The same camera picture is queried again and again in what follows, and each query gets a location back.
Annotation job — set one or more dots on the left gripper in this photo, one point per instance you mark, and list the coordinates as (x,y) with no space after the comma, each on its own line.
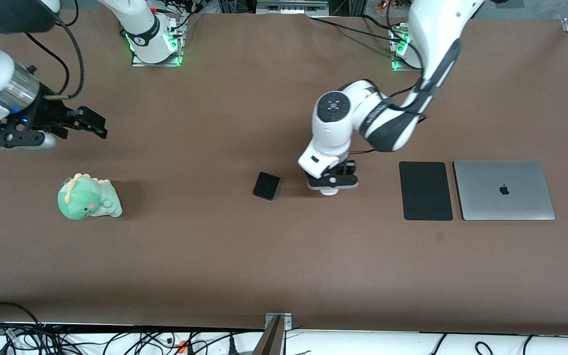
(347,168)

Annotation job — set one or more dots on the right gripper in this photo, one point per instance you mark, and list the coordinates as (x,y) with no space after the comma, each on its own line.
(47,113)

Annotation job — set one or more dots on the black mouse pad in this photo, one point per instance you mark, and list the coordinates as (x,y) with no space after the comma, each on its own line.
(424,192)

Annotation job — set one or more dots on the green dinosaur plush toy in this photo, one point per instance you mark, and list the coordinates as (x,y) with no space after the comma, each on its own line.
(84,199)

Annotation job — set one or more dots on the grey closed laptop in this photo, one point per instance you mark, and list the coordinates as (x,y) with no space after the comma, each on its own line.
(486,197)

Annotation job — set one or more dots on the small orange object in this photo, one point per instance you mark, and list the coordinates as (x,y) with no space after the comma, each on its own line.
(381,6)

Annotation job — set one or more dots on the grey port box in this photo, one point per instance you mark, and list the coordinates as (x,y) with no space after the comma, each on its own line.
(291,7)

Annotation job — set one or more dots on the metal bracket with strut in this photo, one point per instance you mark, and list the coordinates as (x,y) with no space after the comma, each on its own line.
(274,340)

